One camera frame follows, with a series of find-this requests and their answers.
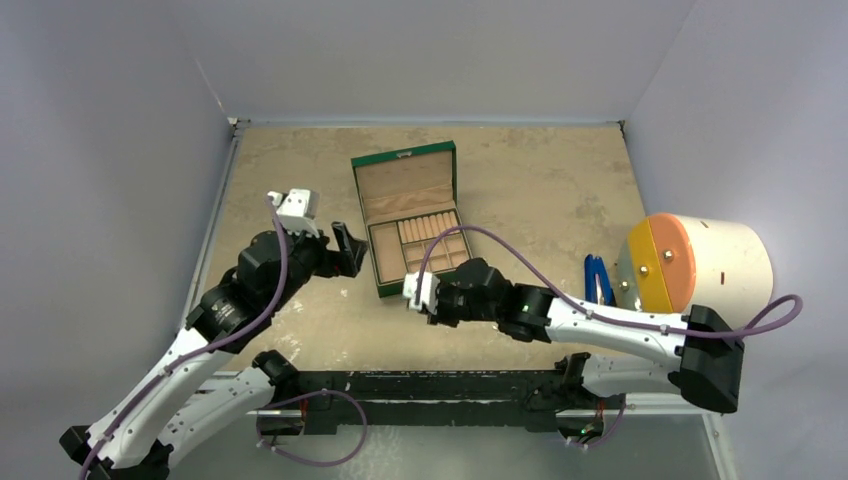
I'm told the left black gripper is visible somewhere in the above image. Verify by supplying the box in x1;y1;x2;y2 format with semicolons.
268;218;368;312

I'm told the green jewelry tray insert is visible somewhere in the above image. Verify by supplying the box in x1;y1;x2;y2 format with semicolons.
368;209;471;285

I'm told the green jewelry box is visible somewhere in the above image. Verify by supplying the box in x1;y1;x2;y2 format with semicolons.
351;141;462;298

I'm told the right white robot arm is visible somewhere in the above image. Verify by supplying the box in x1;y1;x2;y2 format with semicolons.
402;258;745;414

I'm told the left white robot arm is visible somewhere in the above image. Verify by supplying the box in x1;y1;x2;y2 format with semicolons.
60;220;369;479

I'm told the blue tool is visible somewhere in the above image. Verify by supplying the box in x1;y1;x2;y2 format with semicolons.
584;254;616;306

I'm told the white cylinder orange yellow lid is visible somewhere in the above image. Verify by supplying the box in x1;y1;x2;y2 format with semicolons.
614;213;774;329

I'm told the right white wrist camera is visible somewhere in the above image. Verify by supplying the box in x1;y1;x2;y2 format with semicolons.
402;271;440;314

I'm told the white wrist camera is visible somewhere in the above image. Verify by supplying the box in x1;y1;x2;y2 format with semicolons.
267;188;320;238
402;271;440;314

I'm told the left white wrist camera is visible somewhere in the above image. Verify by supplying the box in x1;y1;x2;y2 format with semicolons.
267;188;320;238

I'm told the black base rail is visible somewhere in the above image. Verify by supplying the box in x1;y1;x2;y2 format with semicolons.
252;351;625;441

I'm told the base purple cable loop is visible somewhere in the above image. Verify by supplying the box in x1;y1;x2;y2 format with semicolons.
256;389;368;468

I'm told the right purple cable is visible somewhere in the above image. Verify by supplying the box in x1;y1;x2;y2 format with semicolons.
413;226;804;342

